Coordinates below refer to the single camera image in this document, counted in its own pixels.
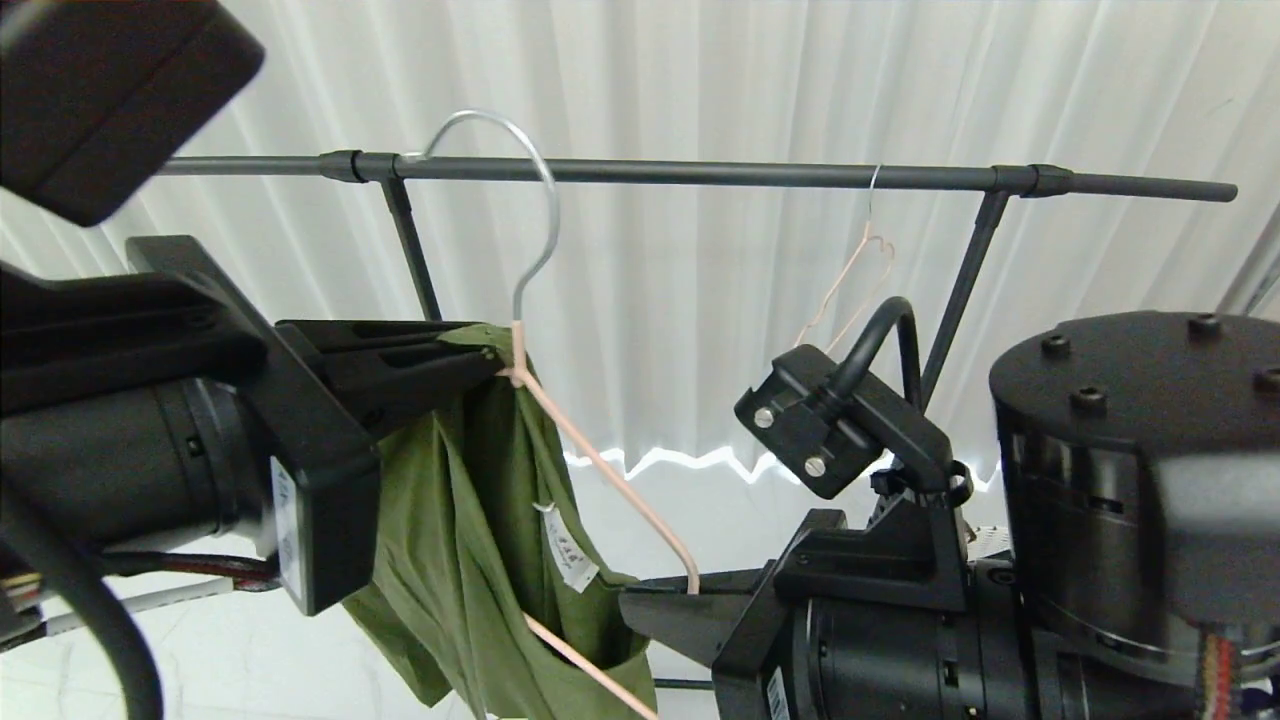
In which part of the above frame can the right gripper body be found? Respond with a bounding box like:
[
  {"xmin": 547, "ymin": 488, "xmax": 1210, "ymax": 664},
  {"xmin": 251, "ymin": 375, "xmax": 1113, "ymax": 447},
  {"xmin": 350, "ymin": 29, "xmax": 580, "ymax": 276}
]
[{"xmin": 710, "ymin": 585, "xmax": 1037, "ymax": 720}]

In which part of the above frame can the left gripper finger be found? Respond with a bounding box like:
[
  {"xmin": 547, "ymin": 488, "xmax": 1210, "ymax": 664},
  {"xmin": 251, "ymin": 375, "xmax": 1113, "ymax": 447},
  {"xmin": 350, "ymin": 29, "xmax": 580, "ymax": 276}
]
[
  {"xmin": 324, "ymin": 344, "xmax": 507, "ymax": 437},
  {"xmin": 277, "ymin": 320, "xmax": 482, "ymax": 350}
]

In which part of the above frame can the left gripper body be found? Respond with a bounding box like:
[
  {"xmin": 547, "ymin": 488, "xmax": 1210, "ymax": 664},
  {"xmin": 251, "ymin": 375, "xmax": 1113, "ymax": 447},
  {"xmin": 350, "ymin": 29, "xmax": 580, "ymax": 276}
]
[{"xmin": 0, "ymin": 235, "xmax": 383, "ymax": 617}]

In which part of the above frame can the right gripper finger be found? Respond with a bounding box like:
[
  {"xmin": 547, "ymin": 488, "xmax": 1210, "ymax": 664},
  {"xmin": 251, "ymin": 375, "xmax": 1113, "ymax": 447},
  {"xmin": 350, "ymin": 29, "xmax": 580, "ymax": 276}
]
[
  {"xmin": 617, "ymin": 590, "xmax": 770, "ymax": 669},
  {"xmin": 639, "ymin": 569, "xmax": 777, "ymax": 594}
]

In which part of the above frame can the pink clothes hanger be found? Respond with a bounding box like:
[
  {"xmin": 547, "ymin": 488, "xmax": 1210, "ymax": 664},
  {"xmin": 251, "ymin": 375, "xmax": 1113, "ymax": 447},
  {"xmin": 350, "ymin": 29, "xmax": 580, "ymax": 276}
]
[
  {"xmin": 795, "ymin": 165, "xmax": 898, "ymax": 351},
  {"xmin": 400, "ymin": 108, "xmax": 701, "ymax": 720}
]

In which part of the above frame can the green short-sleeved shirt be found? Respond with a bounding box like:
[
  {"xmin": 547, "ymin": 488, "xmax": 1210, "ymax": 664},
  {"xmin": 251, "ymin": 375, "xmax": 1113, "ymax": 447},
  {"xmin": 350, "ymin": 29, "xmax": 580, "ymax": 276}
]
[{"xmin": 340, "ymin": 322, "xmax": 659, "ymax": 720}]

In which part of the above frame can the black clothes rack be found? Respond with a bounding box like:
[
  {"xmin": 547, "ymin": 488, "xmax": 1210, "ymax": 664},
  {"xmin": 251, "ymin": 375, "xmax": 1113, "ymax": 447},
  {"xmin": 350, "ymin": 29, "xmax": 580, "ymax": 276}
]
[{"xmin": 155, "ymin": 150, "xmax": 1241, "ymax": 693}]

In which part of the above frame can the white curtain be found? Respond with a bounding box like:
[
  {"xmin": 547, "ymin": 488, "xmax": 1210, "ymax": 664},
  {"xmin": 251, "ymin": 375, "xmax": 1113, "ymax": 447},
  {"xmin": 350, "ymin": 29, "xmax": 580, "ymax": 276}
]
[{"xmin": 0, "ymin": 0, "xmax": 1280, "ymax": 488}]

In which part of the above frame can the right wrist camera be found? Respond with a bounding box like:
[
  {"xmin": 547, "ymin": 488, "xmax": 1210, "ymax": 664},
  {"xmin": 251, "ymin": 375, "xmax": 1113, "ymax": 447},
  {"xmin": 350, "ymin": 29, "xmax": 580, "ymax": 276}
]
[{"xmin": 735, "ymin": 345, "xmax": 1006, "ymax": 613}]

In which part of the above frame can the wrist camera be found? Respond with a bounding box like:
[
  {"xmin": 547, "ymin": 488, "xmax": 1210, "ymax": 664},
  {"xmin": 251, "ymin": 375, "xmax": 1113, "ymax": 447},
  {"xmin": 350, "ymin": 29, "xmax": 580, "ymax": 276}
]
[
  {"xmin": 0, "ymin": 0, "xmax": 269, "ymax": 416},
  {"xmin": 735, "ymin": 345, "xmax": 1006, "ymax": 613}
]

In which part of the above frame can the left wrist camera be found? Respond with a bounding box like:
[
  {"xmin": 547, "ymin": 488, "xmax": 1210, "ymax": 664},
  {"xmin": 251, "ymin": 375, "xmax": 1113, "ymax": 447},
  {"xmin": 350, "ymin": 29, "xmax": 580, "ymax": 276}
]
[{"xmin": 0, "ymin": 0, "xmax": 269, "ymax": 416}]

